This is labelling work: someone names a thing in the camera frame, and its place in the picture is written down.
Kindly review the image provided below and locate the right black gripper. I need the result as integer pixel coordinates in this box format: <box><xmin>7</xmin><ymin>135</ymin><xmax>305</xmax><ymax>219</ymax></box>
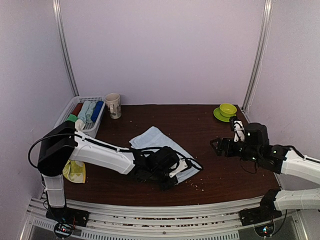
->
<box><xmin>209</xmin><ymin>137</ymin><xmax>261</xmax><ymax>164</ymax></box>

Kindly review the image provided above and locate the light blue towel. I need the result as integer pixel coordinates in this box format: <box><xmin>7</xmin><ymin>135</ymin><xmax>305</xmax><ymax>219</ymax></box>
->
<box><xmin>77</xmin><ymin>100</ymin><xmax>91</xmax><ymax>123</ymax></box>
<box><xmin>129</xmin><ymin>126</ymin><xmax>203</xmax><ymax>184</ymax></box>

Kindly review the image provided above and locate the yellow green patterned towel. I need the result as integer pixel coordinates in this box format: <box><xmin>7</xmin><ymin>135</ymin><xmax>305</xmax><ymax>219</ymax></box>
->
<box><xmin>62</xmin><ymin>160</ymin><xmax>86</xmax><ymax>184</ymax></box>

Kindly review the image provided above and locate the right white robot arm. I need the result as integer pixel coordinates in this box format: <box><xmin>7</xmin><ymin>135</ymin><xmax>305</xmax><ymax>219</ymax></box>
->
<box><xmin>209</xmin><ymin>120</ymin><xmax>320</xmax><ymax>221</ymax></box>

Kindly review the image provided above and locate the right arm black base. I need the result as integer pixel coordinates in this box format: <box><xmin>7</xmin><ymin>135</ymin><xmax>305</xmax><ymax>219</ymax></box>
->
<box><xmin>238</xmin><ymin>206</ymin><xmax>282</xmax><ymax>227</ymax></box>

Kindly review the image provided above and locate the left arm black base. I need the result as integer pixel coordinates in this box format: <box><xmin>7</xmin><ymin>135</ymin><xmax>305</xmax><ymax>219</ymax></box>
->
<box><xmin>45</xmin><ymin>207</ymin><xmax>89</xmax><ymax>227</ymax></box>

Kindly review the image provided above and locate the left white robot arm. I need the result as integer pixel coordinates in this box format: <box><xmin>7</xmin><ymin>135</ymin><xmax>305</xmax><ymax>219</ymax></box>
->
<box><xmin>37</xmin><ymin>121</ymin><xmax>186</xmax><ymax>222</ymax></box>

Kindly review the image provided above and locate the green saucer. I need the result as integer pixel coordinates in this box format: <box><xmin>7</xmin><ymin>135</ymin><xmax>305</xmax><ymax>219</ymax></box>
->
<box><xmin>213</xmin><ymin>107</ymin><xmax>236</xmax><ymax>123</ymax></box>

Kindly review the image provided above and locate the green cup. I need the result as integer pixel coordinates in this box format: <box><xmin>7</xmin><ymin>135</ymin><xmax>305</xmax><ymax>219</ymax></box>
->
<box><xmin>219</xmin><ymin>103</ymin><xmax>237</xmax><ymax>118</ymax></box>

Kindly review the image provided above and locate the white plastic basket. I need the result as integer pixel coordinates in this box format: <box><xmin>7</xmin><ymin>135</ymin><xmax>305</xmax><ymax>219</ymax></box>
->
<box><xmin>53</xmin><ymin>96</ymin><xmax>106</xmax><ymax>138</ymax></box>

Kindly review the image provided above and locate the beige ceramic mug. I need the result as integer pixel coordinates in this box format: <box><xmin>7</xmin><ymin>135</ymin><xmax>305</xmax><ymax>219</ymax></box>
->
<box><xmin>104</xmin><ymin>93</ymin><xmax>122</xmax><ymax>120</ymax></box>

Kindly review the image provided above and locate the rolled dark blue towel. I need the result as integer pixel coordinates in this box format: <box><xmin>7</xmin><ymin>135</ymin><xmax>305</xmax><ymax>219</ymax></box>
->
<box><xmin>90</xmin><ymin>101</ymin><xmax>104</xmax><ymax>123</ymax></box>

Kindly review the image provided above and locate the rolled pale teal towel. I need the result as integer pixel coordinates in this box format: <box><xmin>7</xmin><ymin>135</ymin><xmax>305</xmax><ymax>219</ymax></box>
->
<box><xmin>85</xmin><ymin>102</ymin><xmax>97</xmax><ymax>123</ymax></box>

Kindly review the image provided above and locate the rolled white towel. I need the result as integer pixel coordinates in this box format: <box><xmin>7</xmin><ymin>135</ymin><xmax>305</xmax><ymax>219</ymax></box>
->
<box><xmin>74</xmin><ymin>119</ymin><xmax>86</xmax><ymax>132</ymax></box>

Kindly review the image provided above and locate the rolled light blue towel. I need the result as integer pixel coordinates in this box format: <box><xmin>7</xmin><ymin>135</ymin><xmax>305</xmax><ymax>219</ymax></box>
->
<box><xmin>77</xmin><ymin>100</ymin><xmax>91</xmax><ymax>123</ymax></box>

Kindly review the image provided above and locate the rolled green towel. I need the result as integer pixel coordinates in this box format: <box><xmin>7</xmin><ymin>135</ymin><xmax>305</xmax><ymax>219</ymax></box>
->
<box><xmin>66</xmin><ymin>114</ymin><xmax>78</xmax><ymax>123</ymax></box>

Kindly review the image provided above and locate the rolled brown towel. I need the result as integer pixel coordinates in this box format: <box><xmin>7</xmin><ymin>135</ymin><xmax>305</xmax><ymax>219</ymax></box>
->
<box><xmin>71</xmin><ymin>102</ymin><xmax>83</xmax><ymax>117</ymax></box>

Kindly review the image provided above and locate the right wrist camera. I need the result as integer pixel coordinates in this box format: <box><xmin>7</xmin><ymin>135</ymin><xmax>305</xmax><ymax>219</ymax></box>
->
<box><xmin>229</xmin><ymin>116</ymin><xmax>245</xmax><ymax>142</ymax></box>

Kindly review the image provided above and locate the aluminium front rail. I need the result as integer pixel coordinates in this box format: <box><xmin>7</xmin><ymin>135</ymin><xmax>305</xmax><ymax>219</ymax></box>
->
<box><xmin>24</xmin><ymin>196</ymin><xmax>308</xmax><ymax>240</ymax></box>

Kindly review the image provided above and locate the right aluminium frame post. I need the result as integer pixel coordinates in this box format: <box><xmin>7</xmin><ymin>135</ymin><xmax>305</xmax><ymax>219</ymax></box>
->
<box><xmin>242</xmin><ymin>0</ymin><xmax>273</xmax><ymax>113</ymax></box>

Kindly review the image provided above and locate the aluminium frame post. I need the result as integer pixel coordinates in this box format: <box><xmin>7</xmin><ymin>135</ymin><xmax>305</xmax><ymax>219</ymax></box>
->
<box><xmin>242</xmin><ymin>0</ymin><xmax>273</xmax><ymax>113</ymax></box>
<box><xmin>52</xmin><ymin>0</ymin><xmax>80</xmax><ymax>97</ymax></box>

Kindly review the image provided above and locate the left aluminium frame post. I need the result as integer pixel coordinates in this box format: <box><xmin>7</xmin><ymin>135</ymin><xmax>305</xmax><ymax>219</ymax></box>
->
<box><xmin>52</xmin><ymin>0</ymin><xmax>80</xmax><ymax>97</ymax></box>

